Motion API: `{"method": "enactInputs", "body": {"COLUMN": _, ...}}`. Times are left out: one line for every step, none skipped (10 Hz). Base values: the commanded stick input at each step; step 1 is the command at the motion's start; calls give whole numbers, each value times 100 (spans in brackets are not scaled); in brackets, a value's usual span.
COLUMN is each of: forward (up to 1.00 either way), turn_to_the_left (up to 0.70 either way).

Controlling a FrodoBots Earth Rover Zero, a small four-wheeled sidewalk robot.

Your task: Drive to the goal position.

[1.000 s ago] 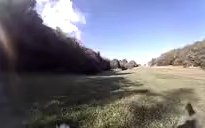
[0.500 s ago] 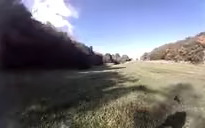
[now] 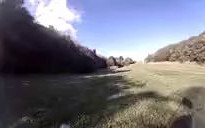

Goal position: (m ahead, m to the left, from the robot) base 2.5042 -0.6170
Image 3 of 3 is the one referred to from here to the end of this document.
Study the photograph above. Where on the clump of trees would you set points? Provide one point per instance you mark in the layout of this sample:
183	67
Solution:
118	61

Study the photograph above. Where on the wide mown grass field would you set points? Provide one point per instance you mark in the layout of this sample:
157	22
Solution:
153	78

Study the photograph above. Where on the dense dark wood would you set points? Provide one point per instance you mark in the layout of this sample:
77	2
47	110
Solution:
36	50

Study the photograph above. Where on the robot's own part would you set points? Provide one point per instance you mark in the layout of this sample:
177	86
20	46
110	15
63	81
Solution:
64	126

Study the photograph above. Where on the wooded hillside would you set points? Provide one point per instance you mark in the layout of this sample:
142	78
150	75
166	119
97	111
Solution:
190	50

